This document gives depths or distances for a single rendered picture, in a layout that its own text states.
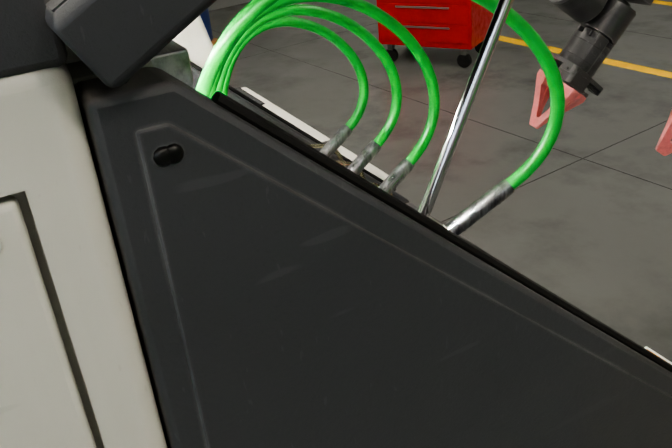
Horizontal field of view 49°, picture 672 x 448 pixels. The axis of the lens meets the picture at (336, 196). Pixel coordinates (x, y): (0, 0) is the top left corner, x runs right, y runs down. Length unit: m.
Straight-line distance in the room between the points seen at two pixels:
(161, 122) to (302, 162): 0.07
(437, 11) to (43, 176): 4.84
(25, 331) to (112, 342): 0.04
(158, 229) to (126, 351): 0.06
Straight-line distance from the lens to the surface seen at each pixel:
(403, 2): 5.21
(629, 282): 2.84
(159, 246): 0.35
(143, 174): 0.33
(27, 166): 0.32
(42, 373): 0.37
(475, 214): 0.77
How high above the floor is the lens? 1.54
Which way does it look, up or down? 27 degrees down
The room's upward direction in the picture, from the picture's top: 6 degrees counter-clockwise
